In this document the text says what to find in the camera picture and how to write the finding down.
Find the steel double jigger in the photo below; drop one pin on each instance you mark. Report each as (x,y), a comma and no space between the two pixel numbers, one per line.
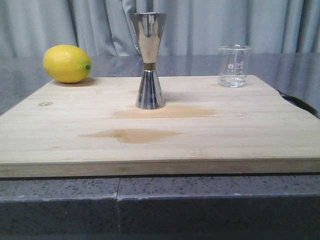
(148,28)

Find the small glass beaker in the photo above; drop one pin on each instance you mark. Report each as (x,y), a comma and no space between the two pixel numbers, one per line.
(234,62)

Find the wooden cutting board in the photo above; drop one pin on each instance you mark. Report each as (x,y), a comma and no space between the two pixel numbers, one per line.
(93,128)

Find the yellow lemon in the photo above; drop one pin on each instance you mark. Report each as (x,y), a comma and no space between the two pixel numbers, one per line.
(67,63)

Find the grey curtain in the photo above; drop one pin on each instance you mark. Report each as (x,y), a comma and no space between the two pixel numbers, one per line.
(189,27)

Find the black cutting board handle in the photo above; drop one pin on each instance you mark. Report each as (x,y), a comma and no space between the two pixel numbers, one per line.
(299,103)

